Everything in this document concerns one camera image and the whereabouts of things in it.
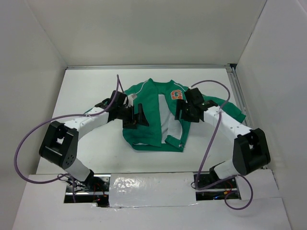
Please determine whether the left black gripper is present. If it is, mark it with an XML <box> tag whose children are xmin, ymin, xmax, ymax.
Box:
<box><xmin>117</xmin><ymin>103</ymin><xmax>149</xmax><ymax>129</ymax></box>

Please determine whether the green jacket with white lining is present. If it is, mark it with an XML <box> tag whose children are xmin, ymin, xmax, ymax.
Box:
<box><xmin>99</xmin><ymin>78</ymin><xmax>247</xmax><ymax>155</ymax></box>

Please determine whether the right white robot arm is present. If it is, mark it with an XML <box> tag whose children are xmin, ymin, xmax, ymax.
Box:
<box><xmin>175</xmin><ymin>88</ymin><xmax>271</xmax><ymax>188</ymax></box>

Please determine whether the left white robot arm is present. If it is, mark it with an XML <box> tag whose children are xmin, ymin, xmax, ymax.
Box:
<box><xmin>39</xmin><ymin>91</ymin><xmax>149</xmax><ymax>191</ymax></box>

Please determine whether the white taped cover plate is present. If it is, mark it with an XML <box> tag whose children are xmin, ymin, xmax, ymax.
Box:
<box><xmin>109</xmin><ymin>172</ymin><xmax>197</xmax><ymax>207</ymax></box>

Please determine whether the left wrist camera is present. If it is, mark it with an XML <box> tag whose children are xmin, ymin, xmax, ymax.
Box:
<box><xmin>127</xmin><ymin>93</ymin><xmax>137</xmax><ymax>107</ymax></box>

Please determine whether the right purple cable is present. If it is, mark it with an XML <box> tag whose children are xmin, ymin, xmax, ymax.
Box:
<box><xmin>189</xmin><ymin>80</ymin><xmax>252</xmax><ymax>211</ymax></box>

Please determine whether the purple cable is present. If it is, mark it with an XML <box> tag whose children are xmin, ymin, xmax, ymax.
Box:
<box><xmin>13</xmin><ymin>74</ymin><xmax>125</xmax><ymax>203</ymax></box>
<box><xmin>189</xmin><ymin>80</ymin><xmax>252</xmax><ymax>211</ymax></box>

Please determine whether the aluminium frame rail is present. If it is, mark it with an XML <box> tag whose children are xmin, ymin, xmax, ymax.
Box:
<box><xmin>226</xmin><ymin>63</ymin><xmax>268</xmax><ymax>170</ymax></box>

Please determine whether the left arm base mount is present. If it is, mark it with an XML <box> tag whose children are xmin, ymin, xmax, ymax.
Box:
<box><xmin>57</xmin><ymin>173</ymin><xmax>111</xmax><ymax>207</ymax></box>

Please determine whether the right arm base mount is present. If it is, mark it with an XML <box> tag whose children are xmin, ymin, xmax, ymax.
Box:
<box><xmin>190</xmin><ymin>172</ymin><xmax>242</xmax><ymax>201</ymax></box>

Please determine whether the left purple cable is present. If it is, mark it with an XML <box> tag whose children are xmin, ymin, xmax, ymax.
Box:
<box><xmin>13</xmin><ymin>74</ymin><xmax>125</xmax><ymax>203</ymax></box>

